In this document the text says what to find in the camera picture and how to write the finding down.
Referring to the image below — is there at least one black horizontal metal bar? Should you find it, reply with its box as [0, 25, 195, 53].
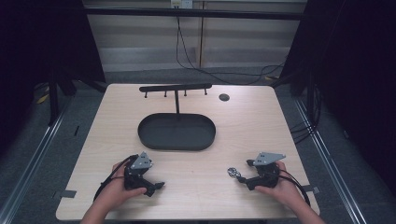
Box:
[83, 7, 308, 21]

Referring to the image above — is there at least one black metal stand leg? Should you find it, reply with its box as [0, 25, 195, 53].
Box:
[47, 69, 108, 127]

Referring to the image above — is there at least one person's left hand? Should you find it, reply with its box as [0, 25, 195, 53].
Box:
[96, 161, 148, 214]

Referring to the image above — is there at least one white wall power outlet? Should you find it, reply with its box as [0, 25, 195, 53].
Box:
[170, 0, 194, 9]

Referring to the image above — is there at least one grey tape strip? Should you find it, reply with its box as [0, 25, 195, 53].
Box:
[301, 184, 321, 195]
[51, 189, 78, 201]

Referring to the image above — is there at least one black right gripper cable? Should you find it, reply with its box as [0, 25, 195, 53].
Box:
[276, 173, 312, 207]

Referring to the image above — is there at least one black hanger stand with tray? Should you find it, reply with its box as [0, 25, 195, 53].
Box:
[137, 82, 217, 152]

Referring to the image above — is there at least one black curtain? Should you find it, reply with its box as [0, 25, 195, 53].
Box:
[279, 0, 396, 197]
[0, 0, 107, 157]

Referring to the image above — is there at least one silver metal floor rail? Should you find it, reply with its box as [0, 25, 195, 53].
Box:
[0, 92, 73, 224]
[292, 96, 369, 224]

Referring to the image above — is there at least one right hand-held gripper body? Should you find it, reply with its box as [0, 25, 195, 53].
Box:
[247, 151, 287, 191]

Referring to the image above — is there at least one person's right hand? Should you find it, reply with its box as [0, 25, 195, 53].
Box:
[254, 160, 303, 210]

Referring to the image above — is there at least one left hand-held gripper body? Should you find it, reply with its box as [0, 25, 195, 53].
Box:
[123, 151, 154, 191]

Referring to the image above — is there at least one bundle of black floor cables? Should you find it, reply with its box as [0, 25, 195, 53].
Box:
[289, 83, 323, 146]

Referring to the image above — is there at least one black hanging wall cable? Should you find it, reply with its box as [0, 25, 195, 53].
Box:
[175, 15, 286, 86]

